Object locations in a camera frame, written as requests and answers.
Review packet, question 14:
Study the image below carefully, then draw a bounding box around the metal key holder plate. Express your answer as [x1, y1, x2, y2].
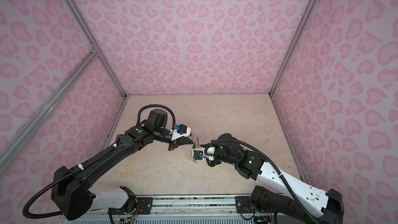
[191, 138, 201, 163]

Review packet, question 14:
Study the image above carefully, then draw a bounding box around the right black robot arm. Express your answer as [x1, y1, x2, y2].
[191, 133, 344, 224]

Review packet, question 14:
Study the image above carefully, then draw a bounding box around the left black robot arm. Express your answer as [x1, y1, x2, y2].
[51, 104, 194, 220]

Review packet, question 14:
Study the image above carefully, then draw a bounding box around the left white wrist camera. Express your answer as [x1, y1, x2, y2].
[170, 124, 191, 141]

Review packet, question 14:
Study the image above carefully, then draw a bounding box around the right black corrugated cable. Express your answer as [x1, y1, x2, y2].
[203, 139, 318, 224]

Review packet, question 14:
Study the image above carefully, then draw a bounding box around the black corrugated cable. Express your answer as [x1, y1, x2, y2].
[203, 139, 318, 224]
[22, 104, 177, 220]

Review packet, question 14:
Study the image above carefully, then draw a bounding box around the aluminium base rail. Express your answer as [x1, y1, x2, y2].
[62, 193, 330, 224]

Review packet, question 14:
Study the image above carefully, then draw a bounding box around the left black corrugated cable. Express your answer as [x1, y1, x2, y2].
[22, 104, 177, 220]

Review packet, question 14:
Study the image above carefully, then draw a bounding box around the aluminium frame strut diagonal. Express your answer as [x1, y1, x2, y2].
[1, 48, 98, 175]

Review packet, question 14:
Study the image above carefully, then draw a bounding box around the right corner aluminium post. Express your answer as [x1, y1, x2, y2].
[269, 0, 319, 98]

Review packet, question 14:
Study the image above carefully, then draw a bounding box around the corner aluminium post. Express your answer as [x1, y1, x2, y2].
[63, 0, 127, 99]
[269, 0, 319, 98]

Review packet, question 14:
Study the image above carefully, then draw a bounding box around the left corner aluminium post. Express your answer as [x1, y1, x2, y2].
[63, 0, 127, 99]

